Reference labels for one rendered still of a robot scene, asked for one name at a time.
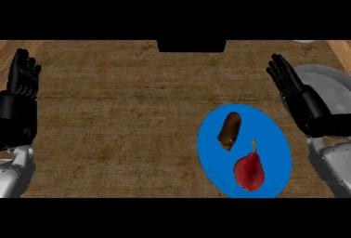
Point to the brown oblong sweet potato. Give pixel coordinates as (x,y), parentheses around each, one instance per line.
(231,130)

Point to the brown woven placemat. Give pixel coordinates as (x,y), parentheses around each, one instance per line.
(123,124)

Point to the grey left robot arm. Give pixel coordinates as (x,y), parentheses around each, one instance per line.
(14,173)

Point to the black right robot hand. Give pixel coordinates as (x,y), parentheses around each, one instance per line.
(310,108)

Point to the red pear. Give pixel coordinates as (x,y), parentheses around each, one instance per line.
(250,173)

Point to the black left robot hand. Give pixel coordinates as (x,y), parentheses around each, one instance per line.
(18,111)

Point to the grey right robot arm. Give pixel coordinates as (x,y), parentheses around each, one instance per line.
(335,167)

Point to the grey pan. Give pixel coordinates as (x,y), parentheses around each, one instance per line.
(329,86)

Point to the black rectangular object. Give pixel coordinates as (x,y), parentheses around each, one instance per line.
(192,46)

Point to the blue plate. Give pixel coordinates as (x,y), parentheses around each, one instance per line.
(269,139)

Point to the small pale grey object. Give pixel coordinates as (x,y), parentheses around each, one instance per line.
(303,41)

